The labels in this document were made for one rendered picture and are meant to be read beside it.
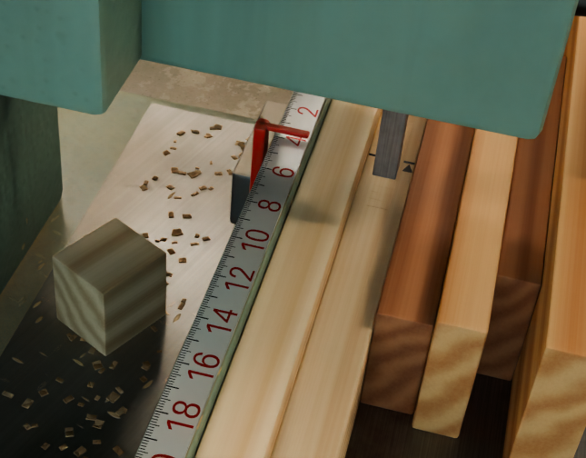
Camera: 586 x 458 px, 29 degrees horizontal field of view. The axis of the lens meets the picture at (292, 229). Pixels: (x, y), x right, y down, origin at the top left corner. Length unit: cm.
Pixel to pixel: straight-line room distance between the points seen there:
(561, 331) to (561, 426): 4
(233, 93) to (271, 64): 176
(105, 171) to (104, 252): 12
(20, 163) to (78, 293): 7
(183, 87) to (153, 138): 145
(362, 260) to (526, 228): 6
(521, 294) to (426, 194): 6
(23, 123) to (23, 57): 20
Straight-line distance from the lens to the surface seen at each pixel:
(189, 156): 68
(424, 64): 37
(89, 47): 35
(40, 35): 36
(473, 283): 39
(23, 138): 57
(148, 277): 55
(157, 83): 215
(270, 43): 37
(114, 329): 55
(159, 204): 64
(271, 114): 63
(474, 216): 42
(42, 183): 61
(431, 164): 45
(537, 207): 43
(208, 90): 214
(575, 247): 39
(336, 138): 45
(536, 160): 46
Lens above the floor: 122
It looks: 41 degrees down
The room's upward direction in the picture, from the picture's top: 6 degrees clockwise
